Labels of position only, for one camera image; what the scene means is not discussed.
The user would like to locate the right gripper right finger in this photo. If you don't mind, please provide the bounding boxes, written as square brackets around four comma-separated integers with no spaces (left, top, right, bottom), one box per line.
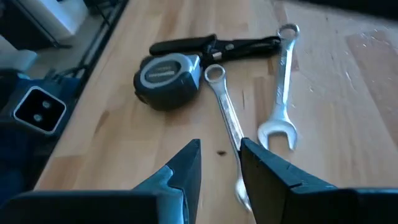
[239,138,398,224]

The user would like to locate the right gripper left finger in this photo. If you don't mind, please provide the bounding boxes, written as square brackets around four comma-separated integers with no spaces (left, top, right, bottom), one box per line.
[0,139,203,224]

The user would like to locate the chrome combination wrench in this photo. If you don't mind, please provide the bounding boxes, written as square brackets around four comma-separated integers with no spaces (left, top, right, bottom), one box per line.
[256,23,302,152]
[203,63,253,213]

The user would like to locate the black grey tape measure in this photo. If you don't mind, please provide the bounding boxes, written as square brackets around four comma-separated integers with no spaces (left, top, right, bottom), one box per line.
[132,52,203,112]

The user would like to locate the silver-rimmed square camera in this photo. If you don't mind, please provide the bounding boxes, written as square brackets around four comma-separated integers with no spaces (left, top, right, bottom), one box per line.
[12,85,68,137]

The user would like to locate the black aluminium frame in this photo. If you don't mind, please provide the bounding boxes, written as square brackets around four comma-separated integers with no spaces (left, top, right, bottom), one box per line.
[46,0,131,97]

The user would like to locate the black-handled pliers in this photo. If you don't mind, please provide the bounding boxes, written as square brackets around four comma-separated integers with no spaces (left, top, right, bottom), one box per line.
[148,33,283,64]

